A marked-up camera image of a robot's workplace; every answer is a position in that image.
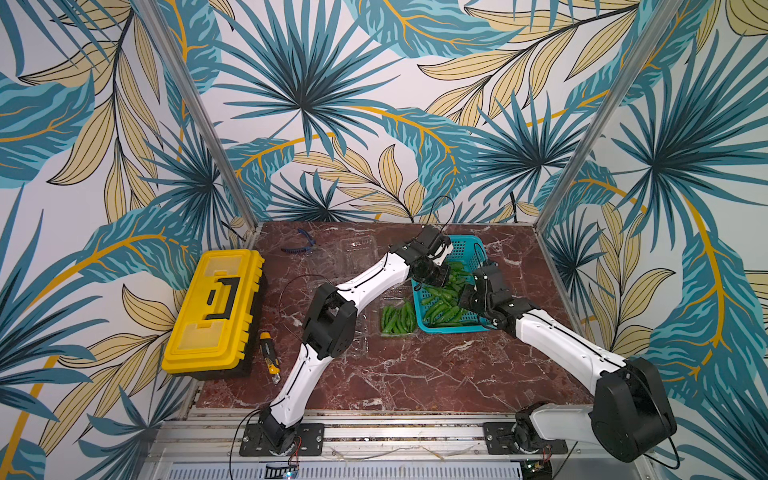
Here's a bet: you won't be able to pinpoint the teal perforated plastic basket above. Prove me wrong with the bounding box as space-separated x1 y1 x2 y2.
411 235 492 334

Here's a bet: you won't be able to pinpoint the clear plastic clamshell pepper container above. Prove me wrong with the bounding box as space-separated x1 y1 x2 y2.
339 236 379 271

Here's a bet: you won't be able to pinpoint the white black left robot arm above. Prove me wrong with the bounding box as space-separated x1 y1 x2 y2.
258 225 453 454

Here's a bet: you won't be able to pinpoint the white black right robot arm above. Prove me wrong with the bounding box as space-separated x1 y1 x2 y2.
459 261 677 463

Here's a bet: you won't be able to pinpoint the yellow black utility knife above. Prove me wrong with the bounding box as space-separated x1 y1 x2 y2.
259 331 281 384

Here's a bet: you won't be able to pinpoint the yellow black toolbox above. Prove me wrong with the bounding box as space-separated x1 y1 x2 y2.
161 249 265 381

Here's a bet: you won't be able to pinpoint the blue handled pliers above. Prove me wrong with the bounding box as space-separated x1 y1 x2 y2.
280 227 318 254

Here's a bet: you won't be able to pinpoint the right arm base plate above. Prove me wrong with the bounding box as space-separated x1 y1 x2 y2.
482 421 568 456

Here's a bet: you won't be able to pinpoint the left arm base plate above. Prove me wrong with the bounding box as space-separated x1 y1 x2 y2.
238 423 325 457

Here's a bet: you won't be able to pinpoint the aluminium frame rail front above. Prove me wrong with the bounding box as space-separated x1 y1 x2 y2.
140 413 655 466

